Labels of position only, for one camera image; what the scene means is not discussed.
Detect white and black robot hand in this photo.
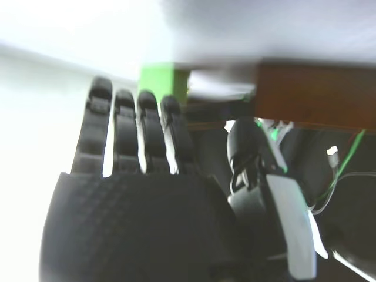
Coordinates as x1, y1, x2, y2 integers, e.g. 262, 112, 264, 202
38, 75, 330, 282

